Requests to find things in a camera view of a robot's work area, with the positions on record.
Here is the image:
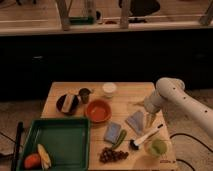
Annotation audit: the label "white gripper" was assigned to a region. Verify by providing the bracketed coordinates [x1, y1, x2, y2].
[143, 90, 165, 127]

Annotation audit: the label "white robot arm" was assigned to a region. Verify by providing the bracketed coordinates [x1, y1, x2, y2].
[143, 77, 213, 139]

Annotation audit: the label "grey folded towel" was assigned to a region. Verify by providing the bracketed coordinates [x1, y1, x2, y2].
[125, 110, 144, 135]

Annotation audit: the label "green cucumber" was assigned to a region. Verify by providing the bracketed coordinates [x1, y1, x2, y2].
[111, 129, 127, 150]

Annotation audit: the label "green cup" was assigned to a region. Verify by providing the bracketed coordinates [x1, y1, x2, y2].
[145, 139, 167, 157]

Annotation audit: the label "black white dish brush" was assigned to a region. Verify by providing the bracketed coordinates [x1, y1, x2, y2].
[130, 124, 162, 150]

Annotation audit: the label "blue sponge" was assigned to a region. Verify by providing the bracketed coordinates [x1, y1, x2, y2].
[104, 122, 121, 144]

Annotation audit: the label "white cup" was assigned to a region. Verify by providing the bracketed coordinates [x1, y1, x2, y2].
[102, 82, 117, 98]

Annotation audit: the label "orange bowl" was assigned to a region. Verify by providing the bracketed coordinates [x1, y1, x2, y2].
[84, 99, 112, 123]

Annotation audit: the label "bunch of dark grapes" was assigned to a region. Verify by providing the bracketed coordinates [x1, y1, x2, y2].
[99, 148, 129, 163]

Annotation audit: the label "dark metal cup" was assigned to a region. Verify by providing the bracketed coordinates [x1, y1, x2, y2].
[79, 88, 91, 104]

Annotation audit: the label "beige block on plate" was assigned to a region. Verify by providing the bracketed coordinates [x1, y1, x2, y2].
[61, 93, 74, 113]

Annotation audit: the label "green plastic tray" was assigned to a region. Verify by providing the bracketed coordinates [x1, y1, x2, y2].
[16, 117, 90, 171]

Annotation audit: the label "black office chair base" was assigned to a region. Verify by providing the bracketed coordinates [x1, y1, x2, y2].
[123, 0, 160, 23]

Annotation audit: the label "orange fruit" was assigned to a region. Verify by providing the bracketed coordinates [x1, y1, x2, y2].
[24, 153, 41, 169]

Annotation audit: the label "black bar beside tray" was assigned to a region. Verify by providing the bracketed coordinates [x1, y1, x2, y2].
[11, 122, 23, 171]

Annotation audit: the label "black cable on floor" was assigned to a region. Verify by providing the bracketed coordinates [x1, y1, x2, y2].
[169, 132, 213, 171]

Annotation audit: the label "wooden table frame legs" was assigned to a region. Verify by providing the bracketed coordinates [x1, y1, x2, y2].
[55, 0, 213, 33]

